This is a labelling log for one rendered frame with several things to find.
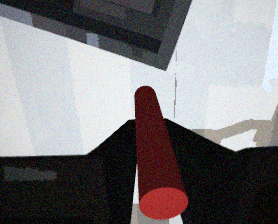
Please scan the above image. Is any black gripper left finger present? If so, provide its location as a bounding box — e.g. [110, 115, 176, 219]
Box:
[0, 119, 137, 224]

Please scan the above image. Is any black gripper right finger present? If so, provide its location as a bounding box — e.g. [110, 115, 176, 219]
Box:
[164, 118, 278, 224]

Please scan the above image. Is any red peg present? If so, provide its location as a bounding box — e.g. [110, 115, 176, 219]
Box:
[134, 86, 188, 220]

